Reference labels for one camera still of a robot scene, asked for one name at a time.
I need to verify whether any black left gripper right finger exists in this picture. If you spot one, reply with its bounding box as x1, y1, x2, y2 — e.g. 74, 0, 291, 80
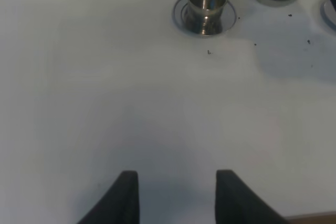
215, 170, 288, 223

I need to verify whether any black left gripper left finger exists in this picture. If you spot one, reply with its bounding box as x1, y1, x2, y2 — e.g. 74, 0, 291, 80
79, 170, 139, 224

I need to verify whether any steel teapot saucer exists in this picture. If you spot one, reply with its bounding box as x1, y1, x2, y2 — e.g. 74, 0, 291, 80
321, 0, 336, 26

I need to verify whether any steel saucer far left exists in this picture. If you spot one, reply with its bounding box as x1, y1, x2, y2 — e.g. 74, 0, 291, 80
172, 0, 238, 38

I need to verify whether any steel teacup far left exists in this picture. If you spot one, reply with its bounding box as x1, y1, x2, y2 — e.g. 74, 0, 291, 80
185, 0, 228, 36

